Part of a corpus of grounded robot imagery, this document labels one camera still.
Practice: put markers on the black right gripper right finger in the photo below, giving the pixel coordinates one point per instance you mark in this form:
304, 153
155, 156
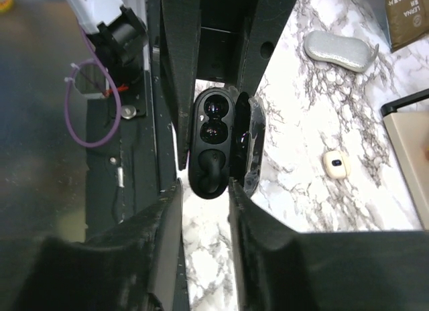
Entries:
277, 268

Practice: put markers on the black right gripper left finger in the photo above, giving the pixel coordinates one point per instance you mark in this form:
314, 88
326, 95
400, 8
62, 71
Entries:
136, 265

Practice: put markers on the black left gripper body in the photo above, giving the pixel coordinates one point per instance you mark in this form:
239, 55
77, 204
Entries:
224, 34

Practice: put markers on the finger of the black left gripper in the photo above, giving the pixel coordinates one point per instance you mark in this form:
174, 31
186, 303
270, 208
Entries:
181, 20
262, 28

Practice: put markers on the black earbud charging case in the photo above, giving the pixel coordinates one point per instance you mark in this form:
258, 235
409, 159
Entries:
234, 123

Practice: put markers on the beige earbud charging case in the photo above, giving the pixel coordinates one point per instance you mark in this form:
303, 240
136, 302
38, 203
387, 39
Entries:
336, 164

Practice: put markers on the black ear hook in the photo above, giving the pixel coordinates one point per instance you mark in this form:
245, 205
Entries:
212, 181

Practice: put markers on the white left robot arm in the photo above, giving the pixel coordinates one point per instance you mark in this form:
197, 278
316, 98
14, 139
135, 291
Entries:
119, 36

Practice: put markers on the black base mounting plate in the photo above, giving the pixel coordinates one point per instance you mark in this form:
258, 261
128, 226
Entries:
127, 174

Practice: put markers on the brown snack bag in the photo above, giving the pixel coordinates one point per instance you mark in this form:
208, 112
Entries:
407, 21

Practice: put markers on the three-tier beige shelf rack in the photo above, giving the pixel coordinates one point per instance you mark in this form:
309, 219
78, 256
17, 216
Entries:
408, 133

